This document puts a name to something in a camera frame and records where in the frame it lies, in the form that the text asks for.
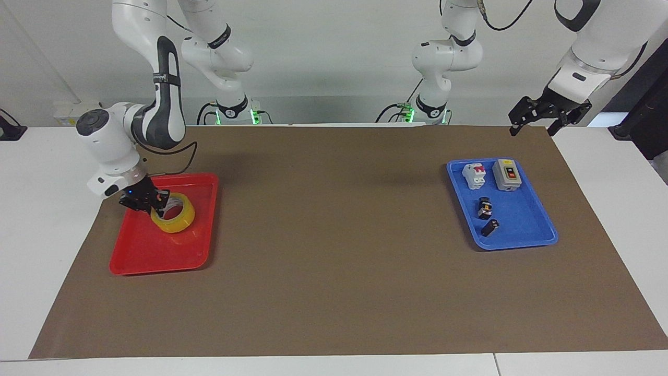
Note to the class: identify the grey push-button switch box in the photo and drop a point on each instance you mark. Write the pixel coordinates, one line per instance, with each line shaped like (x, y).
(507, 175)

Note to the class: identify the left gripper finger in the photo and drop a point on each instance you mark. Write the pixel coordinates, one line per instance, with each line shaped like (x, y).
(569, 119)
(526, 112)

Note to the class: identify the yellow tape roll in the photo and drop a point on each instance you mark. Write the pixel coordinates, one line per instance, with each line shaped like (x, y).
(182, 220)

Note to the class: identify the white and red circuit breaker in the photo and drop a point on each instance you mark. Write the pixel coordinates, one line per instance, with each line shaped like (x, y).
(474, 175)

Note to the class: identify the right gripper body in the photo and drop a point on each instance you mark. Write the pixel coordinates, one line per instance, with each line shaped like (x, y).
(135, 195)

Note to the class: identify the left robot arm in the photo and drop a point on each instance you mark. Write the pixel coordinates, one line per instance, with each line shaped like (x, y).
(443, 57)

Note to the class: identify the red plastic tray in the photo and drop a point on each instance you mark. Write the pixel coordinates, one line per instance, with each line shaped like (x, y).
(156, 250)

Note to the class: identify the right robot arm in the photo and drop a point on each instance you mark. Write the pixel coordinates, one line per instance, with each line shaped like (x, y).
(167, 112)

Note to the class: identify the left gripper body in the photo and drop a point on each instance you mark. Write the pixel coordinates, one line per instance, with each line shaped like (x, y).
(565, 101)

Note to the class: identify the black stand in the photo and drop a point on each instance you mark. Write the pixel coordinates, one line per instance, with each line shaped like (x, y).
(10, 130)
(647, 109)

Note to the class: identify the blue plastic tray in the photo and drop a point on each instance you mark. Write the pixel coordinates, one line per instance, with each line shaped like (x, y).
(522, 219)

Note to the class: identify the small black rectangular block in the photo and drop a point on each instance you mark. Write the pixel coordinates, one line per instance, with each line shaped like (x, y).
(490, 227)

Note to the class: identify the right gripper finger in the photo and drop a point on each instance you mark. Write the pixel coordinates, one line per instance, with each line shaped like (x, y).
(163, 195)
(156, 208)

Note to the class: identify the small black and yellow connector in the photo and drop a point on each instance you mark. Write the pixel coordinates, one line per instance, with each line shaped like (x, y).
(485, 208)

